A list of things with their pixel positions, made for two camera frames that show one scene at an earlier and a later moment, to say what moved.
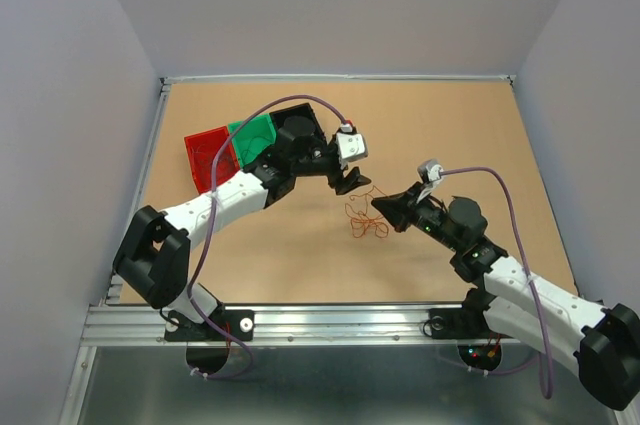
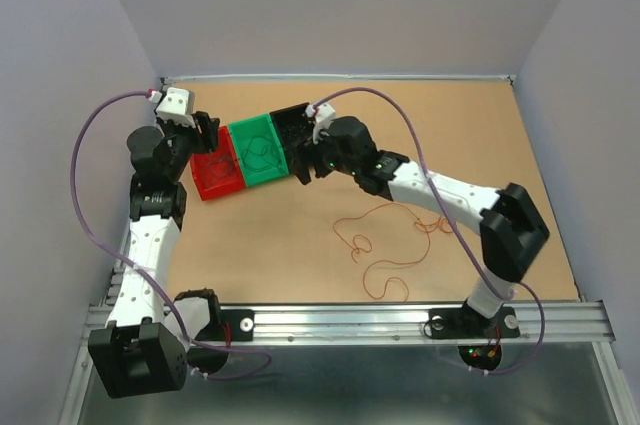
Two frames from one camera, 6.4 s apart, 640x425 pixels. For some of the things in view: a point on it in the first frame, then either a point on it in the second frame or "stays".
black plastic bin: [298, 123] stays
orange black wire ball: [360, 221] to [362, 244]
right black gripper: [400, 208] to [323, 137]
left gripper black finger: [353, 180] to [208, 129]
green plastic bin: [255, 135] stays
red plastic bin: [202, 148] stays
